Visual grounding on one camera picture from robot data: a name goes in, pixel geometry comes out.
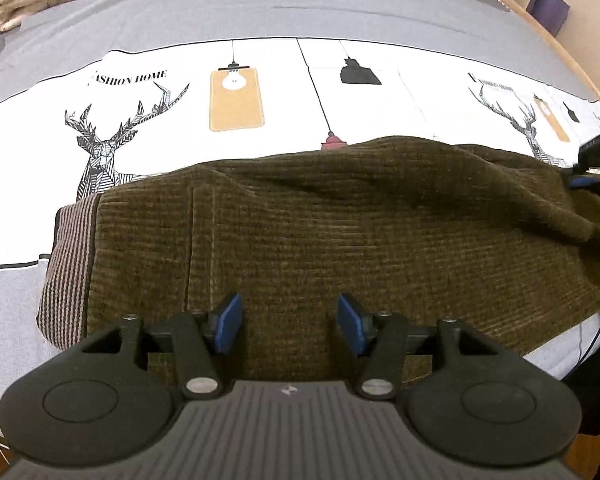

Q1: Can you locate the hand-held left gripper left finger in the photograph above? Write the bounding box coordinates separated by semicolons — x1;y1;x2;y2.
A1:
77;292;244;401

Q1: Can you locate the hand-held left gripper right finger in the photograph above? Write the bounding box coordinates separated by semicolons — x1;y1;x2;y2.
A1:
336;294;506;401

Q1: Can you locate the olive brown knitted sweater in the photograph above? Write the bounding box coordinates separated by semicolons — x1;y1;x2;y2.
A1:
36;135;600;383

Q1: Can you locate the purple box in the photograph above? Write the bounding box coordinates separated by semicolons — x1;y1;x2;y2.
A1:
526;0;571;37

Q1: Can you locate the grey printed bed sheet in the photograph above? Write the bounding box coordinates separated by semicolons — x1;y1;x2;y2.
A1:
0;0;600;441

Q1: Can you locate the wooden bed frame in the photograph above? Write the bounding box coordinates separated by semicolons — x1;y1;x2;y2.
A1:
432;0;600;121

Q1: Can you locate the black cable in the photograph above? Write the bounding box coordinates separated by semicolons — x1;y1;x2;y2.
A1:
570;297;600;376

